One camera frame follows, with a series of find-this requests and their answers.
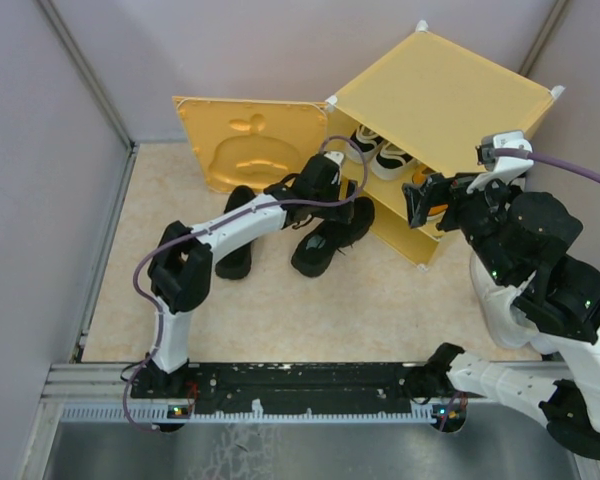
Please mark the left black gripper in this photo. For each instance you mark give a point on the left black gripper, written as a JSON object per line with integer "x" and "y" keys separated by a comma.
{"x": 340, "y": 211}

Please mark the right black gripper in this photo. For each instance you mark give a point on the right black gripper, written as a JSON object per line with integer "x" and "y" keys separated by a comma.
{"x": 419, "y": 197}

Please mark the orange canvas sneaker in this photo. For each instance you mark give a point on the orange canvas sneaker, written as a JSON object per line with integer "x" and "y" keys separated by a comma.
{"x": 435, "y": 213}
{"x": 421, "y": 174}

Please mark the black white sneaker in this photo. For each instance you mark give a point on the black white sneaker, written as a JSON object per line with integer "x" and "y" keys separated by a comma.
{"x": 364, "y": 143}
{"x": 390, "y": 162}

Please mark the black chunky shoe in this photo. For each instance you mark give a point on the black chunky shoe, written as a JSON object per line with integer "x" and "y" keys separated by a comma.
{"x": 236, "y": 264}
{"x": 315, "y": 252}

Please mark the yellow cabinet door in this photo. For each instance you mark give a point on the yellow cabinet door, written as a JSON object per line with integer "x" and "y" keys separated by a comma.
{"x": 250, "y": 142}

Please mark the yellow shoe cabinet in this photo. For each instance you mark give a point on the yellow shoe cabinet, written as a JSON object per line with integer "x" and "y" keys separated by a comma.
{"x": 437, "y": 100}

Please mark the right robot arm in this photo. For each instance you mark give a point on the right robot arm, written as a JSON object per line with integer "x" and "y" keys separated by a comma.
{"x": 532, "y": 292}

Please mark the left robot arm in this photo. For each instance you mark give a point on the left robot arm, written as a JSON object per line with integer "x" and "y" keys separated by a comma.
{"x": 180, "y": 269}

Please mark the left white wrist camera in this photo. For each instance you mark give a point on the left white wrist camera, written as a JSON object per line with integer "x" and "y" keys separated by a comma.
{"x": 335, "y": 157}

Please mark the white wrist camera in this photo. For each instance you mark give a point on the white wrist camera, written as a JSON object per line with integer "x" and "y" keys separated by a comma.
{"x": 335, "y": 157}
{"x": 505, "y": 158}

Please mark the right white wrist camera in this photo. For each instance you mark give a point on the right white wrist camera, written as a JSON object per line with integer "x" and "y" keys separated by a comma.
{"x": 505, "y": 158}

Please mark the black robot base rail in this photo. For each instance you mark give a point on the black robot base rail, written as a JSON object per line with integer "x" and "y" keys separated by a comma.
{"x": 302, "y": 392}

